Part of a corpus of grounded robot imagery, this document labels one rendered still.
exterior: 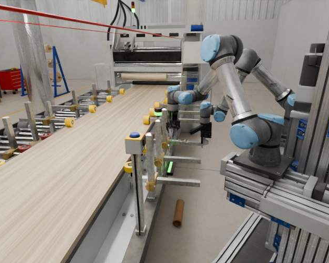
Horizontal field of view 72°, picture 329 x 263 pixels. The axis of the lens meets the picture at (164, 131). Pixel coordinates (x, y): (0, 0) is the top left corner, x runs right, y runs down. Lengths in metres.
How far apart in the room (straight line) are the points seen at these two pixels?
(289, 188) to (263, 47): 9.35
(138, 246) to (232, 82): 0.86
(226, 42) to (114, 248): 1.13
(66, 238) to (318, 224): 0.96
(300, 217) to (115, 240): 0.88
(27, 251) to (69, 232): 0.14
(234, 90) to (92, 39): 10.69
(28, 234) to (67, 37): 11.41
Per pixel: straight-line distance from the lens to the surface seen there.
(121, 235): 1.36
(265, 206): 1.13
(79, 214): 1.10
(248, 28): 10.26
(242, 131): 1.00
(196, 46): 3.88
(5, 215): 1.24
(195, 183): 1.37
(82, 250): 1.14
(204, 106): 1.67
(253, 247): 1.93
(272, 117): 1.11
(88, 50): 11.67
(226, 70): 1.07
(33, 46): 5.24
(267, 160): 1.17
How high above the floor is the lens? 1.58
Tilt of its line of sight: 21 degrees down
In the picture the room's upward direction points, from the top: 1 degrees counter-clockwise
